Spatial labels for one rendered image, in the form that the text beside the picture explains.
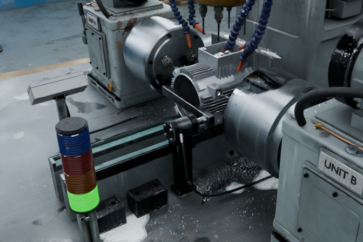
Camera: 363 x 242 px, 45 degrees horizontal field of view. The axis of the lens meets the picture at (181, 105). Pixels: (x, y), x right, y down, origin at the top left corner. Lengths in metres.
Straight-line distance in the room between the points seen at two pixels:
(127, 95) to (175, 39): 0.37
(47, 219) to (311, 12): 0.93
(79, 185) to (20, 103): 1.10
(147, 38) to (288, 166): 0.73
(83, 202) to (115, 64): 0.88
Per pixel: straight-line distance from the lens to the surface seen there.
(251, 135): 1.08
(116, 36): 1.65
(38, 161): 1.54
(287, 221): 1.08
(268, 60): 1.31
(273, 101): 1.06
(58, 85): 1.39
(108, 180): 1.24
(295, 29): 1.39
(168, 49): 1.50
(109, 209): 1.19
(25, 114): 1.85
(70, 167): 0.86
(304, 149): 0.94
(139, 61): 1.52
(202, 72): 1.31
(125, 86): 1.73
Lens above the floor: 1.62
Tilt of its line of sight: 28 degrees down
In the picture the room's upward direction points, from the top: 2 degrees counter-clockwise
